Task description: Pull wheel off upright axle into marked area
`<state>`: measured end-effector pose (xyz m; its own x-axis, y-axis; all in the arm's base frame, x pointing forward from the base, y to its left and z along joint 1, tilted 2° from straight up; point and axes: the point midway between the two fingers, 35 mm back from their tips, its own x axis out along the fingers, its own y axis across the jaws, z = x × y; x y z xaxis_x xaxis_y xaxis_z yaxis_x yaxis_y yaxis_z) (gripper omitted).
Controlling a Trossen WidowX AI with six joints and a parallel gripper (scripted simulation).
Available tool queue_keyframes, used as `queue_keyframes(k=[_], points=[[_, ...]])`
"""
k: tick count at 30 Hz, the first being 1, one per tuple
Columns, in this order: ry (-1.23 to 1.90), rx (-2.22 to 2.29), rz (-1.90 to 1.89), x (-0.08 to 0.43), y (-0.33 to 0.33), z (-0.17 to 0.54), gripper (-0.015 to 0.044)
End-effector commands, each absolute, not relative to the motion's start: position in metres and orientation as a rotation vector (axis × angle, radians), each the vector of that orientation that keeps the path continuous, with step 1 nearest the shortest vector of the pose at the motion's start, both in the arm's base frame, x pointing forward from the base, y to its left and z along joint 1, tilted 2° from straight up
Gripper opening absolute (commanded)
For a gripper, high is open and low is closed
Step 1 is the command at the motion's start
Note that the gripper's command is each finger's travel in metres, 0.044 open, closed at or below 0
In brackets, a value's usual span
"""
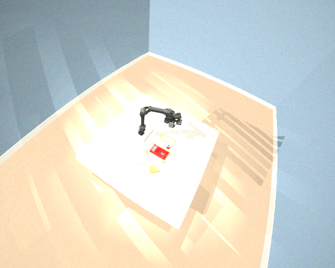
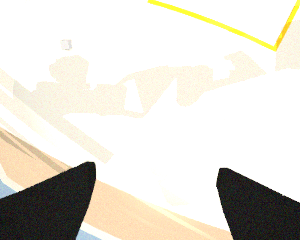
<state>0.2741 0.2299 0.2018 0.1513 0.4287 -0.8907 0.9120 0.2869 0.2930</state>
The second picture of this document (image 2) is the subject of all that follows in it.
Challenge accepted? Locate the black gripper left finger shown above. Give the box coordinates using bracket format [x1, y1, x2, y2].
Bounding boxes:
[0, 161, 97, 240]

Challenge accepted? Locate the yellow rectangular outline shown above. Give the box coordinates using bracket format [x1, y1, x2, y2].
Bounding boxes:
[147, 0, 300, 52]

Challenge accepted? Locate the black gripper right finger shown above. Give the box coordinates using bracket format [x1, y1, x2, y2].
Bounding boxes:
[215, 167, 300, 240]

